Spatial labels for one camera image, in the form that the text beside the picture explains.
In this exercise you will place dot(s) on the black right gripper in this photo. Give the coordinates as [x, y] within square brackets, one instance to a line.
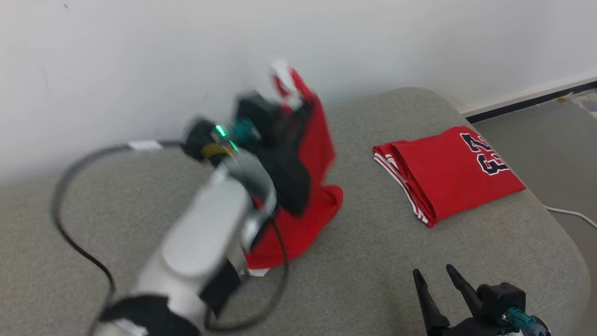
[466, 329]

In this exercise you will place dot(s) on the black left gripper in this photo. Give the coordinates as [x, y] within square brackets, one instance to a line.
[284, 154]

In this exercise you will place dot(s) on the red shorts white stripe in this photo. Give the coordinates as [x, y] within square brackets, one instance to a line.
[298, 233]

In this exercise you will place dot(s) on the red basketball jersey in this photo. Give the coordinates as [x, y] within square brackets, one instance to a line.
[447, 177]

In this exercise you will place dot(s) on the grey fabric sofa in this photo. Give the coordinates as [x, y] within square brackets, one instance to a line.
[373, 261]

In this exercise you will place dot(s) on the black baseboard strip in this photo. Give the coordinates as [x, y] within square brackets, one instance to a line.
[527, 102]

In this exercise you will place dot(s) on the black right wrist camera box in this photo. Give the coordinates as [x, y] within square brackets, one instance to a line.
[501, 298]

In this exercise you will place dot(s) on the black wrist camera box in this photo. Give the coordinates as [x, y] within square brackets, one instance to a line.
[205, 137]
[501, 298]

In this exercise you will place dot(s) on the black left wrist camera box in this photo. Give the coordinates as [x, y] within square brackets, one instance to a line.
[205, 137]

